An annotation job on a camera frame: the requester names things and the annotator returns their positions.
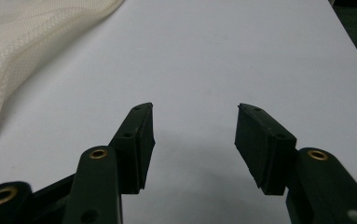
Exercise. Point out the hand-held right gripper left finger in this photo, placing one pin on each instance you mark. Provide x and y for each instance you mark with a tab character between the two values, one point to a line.
132	146

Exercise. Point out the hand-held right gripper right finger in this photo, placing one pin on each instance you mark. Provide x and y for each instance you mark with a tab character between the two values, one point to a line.
260	146

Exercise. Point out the cream mesh fabric bag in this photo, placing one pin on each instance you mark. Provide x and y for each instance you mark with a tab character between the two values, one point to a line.
11	46

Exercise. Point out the white table mat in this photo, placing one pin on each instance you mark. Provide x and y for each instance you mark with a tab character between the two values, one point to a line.
198	62

